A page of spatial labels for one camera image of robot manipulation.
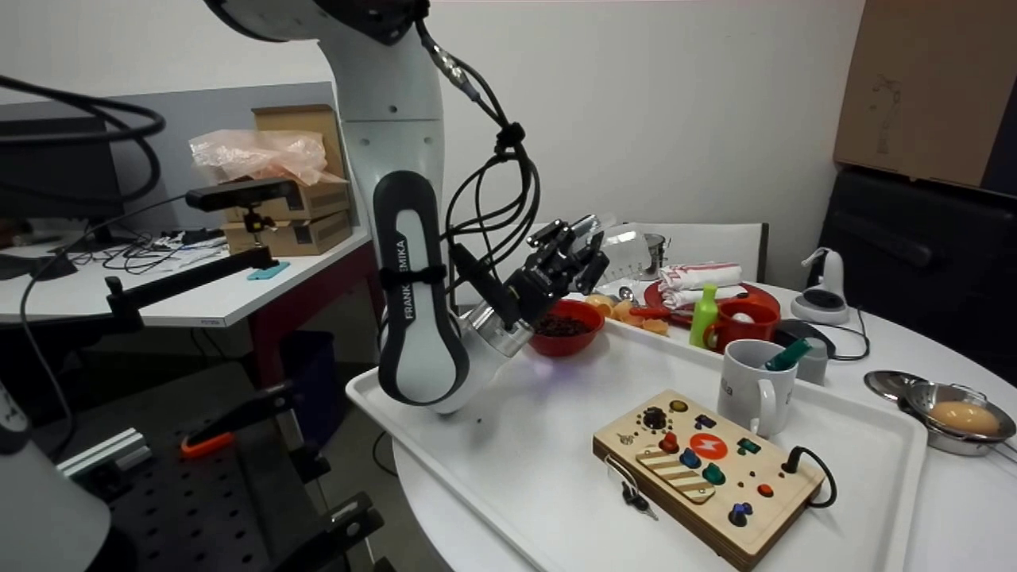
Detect thick black overhead cables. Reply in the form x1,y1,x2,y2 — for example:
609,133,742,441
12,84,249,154
0,65,170,197

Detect large cardboard box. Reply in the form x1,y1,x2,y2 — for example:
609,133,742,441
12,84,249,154
832,0,1017,192

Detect orange toy food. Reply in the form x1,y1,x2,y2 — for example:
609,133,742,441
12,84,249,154
606,296,674,339

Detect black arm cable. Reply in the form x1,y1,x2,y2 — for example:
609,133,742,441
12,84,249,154
417,20,547,289

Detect white rounded cover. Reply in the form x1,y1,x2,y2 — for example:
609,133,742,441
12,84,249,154
0,385,113,572

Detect beige egg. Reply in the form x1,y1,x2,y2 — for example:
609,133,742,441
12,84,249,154
924,397,1003,437

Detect black camera mount beam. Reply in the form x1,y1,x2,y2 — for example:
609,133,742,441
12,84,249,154
106,243,280,332

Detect green squeeze bottle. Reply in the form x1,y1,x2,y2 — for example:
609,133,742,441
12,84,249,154
686,281,720,353

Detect wooden busy board toy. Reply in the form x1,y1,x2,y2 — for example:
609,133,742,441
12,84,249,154
589,387,825,572

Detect red bowl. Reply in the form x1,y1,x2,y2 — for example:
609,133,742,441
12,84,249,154
528,297,609,362

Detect pink plastic bag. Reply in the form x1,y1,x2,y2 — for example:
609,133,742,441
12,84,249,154
188,128,331,191

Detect small cardboard box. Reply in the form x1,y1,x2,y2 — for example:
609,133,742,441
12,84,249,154
219,104,358,260

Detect white desk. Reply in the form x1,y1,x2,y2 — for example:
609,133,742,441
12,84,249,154
0,225,375,332

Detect red cup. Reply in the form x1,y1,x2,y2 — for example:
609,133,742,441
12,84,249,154
714,297,784,354

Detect green marker pen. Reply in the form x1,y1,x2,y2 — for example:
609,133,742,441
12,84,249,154
767,336,813,373

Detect black stereo camera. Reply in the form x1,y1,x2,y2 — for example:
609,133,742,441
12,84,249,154
185,178,303,216

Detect white Mila mug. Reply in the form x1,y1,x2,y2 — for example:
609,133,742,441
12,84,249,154
714,336,801,437

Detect black perforated workbench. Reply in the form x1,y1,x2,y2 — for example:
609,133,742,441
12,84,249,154
57,358,394,572

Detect white round desk device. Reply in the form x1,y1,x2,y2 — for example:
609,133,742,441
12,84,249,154
788,243,851,328

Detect black device cable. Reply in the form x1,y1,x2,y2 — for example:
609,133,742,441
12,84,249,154
813,304,874,362

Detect clear glass jar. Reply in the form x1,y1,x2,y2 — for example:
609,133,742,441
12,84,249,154
639,233,671,279

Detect aluminium rail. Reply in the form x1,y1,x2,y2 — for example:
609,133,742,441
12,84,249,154
57,425,153,480

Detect small grey cup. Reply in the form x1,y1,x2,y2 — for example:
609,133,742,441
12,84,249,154
769,316,832,387

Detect black monitor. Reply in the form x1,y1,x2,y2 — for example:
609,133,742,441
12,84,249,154
0,114,127,233

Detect black and orange clamp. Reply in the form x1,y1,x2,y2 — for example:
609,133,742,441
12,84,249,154
175,378,306,462

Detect black cabinet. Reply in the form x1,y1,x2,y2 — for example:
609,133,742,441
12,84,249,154
818,163,1017,390

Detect metal strainer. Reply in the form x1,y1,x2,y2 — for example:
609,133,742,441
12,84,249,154
860,365,1017,460

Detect white plastic tray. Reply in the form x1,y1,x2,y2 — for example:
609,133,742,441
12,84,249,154
343,297,930,572

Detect black board cable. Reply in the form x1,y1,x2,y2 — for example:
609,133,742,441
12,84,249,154
780,441,838,510

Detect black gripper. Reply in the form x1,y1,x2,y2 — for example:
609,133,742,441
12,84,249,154
504,212,612,323

